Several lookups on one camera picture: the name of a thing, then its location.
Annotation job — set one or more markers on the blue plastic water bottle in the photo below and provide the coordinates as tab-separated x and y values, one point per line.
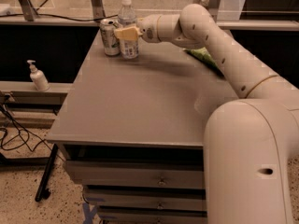
127	16

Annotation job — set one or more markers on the black metal stand leg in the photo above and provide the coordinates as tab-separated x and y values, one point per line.
42	191

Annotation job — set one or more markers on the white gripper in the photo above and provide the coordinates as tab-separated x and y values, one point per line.
149	28

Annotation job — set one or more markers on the grey drawer cabinet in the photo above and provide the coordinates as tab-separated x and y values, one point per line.
131	132

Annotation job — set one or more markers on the green chip bag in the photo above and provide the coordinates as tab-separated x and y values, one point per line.
203	56

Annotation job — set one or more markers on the metal window frame rail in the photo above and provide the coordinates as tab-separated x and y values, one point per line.
24	11

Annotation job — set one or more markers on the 7up soda can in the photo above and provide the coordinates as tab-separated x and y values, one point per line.
110	41

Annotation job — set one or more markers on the white pump soap bottle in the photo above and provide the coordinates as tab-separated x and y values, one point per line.
38	77

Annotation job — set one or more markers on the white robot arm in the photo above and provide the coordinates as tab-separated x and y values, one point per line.
247	142

